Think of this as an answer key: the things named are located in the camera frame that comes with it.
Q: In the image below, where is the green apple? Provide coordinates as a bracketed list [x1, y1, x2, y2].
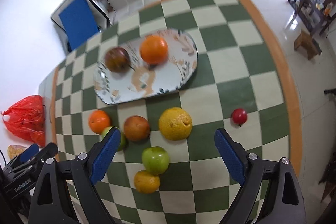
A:
[101, 126, 127, 152]
[142, 146, 170, 175]

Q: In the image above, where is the snack chips box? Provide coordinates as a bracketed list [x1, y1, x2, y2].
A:
[7, 145, 27, 159]

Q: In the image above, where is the small yellow orange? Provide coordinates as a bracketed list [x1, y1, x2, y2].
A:
[134, 170, 161, 194]

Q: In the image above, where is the large bright orange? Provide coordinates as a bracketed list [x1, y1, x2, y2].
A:
[139, 35, 169, 65]

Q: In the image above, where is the red cherry tomato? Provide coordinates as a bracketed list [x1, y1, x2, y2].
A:
[231, 108, 248, 126]

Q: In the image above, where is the blue folded mat board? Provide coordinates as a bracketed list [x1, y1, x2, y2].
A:
[51, 0, 110, 53]

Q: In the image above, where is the small wooden stool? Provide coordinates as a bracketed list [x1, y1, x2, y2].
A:
[294, 30, 322, 60]

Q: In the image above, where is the reddish brown orange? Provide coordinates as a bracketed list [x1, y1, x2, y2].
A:
[123, 115, 150, 142]

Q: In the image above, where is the dark wooden chair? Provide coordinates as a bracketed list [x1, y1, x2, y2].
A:
[288, 0, 335, 36]

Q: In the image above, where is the floral oval ceramic plate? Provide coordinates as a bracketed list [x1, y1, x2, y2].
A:
[93, 28, 198, 105]

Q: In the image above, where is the green white checkered tablecloth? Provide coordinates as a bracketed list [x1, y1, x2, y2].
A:
[40, 0, 302, 223]

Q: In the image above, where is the red plastic bag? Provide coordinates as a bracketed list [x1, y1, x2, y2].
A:
[1, 95, 46, 147]

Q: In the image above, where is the large yellow citrus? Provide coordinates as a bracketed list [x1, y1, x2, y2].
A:
[158, 107, 193, 141]

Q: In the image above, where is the dark red apple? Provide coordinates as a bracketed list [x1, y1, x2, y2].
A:
[104, 47, 130, 73]

